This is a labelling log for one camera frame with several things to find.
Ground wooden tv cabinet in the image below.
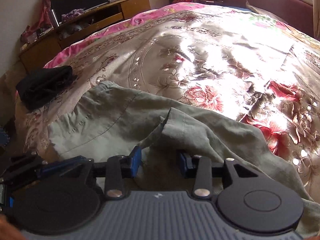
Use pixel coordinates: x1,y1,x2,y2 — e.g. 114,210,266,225
19,0,151,74

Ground right beige curtain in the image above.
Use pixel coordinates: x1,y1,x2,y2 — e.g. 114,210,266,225
312,0,320,40

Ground black folded garment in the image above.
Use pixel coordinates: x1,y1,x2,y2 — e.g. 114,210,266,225
16,66,77,111

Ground maroon padded window bench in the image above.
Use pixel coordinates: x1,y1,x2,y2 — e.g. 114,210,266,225
220,0,313,37

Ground floral satin bed quilt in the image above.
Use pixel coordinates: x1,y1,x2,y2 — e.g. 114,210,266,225
15,3,319,195

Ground grey-green pants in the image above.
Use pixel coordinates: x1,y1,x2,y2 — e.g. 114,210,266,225
48,81,319,237

